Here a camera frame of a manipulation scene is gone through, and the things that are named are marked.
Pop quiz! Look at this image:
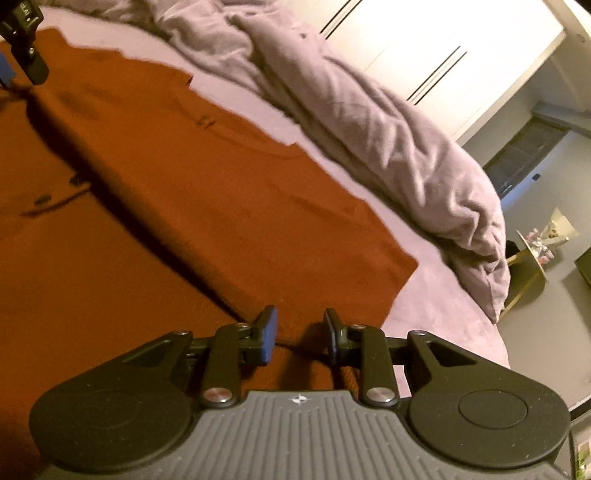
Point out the lilac fleece bed sheet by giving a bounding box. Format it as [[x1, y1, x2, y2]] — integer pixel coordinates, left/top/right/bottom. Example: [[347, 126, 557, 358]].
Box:
[[42, 7, 509, 366]]

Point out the dark doorway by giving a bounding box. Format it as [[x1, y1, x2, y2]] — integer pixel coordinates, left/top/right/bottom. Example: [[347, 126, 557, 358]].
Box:
[[484, 117, 569, 199]]

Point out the cream side table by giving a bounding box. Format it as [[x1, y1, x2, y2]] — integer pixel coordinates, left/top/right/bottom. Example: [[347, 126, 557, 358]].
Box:
[[499, 230, 548, 320]]

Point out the white wardrobe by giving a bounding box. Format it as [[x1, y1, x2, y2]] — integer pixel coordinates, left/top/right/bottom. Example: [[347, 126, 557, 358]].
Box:
[[284, 0, 566, 144]]

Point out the flower bouquet on table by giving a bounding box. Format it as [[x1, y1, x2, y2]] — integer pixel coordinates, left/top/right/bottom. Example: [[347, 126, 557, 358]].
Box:
[[525, 207, 580, 267]]

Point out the rust brown knit cardigan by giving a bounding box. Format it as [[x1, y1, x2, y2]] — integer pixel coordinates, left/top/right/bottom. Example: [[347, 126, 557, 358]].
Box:
[[1, 29, 418, 479]]

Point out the lilac crumpled duvet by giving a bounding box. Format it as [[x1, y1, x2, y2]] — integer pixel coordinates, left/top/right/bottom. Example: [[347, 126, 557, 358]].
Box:
[[66, 1, 510, 321]]

